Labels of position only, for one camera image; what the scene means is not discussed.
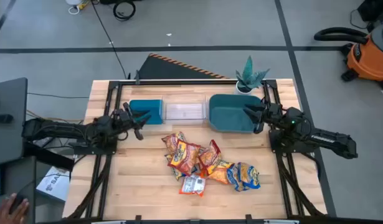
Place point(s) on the black metal table frame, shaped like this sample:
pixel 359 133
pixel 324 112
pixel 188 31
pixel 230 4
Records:
pixel 210 82

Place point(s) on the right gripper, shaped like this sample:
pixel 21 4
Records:
pixel 272 115

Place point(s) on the white printed cardboard box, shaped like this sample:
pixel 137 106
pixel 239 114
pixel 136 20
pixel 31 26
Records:
pixel 52 183

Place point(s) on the orange shop vacuum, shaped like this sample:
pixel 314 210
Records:
pixel 370 57

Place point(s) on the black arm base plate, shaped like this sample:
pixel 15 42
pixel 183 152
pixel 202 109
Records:
pixel 85 151
pixel 276 146

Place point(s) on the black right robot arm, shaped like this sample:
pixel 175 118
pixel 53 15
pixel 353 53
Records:
pixel 331 140

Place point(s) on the black ramp with striped edge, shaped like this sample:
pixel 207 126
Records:
pixel 166 70

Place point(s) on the black equipment case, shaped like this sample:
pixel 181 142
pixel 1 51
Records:
pixel 376 9

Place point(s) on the black flat desk device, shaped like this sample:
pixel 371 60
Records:
pixel 1 119

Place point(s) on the black clamp bracket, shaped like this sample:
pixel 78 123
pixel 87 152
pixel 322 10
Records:
pixel 248 217
pixel 137 218

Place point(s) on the large teal plastic bin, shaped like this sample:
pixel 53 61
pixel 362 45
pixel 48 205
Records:
pixel 228 115

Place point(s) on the orange noodle pack label side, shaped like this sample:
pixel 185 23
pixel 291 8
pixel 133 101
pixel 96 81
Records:
pixel 192 185

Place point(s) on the dark grey desk with keyboard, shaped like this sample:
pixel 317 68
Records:
pixel 21 174

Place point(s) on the black desk support beam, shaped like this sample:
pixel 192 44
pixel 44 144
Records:
pixel 48 155

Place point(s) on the black computer mouse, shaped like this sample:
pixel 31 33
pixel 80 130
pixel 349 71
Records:
pixel 19 200

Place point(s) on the clear plastic bin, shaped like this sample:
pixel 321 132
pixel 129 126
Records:
pixel 185 112

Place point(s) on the orange Maruchan chicken noodle pack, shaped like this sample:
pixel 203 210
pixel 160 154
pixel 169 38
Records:
pixel 220 173

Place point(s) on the small blue plastic bin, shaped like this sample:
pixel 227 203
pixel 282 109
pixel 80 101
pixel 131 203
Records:
pixel 152 109

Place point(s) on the person's hand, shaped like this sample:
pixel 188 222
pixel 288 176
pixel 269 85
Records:
pixel 4 213

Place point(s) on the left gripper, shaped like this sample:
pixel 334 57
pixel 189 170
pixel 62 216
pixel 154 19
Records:
pixel 125 121

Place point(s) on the potted teal plant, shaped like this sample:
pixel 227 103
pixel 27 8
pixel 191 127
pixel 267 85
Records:
pixel 248 77

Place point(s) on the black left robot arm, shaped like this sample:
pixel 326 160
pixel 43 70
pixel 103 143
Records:
pixel 54 129

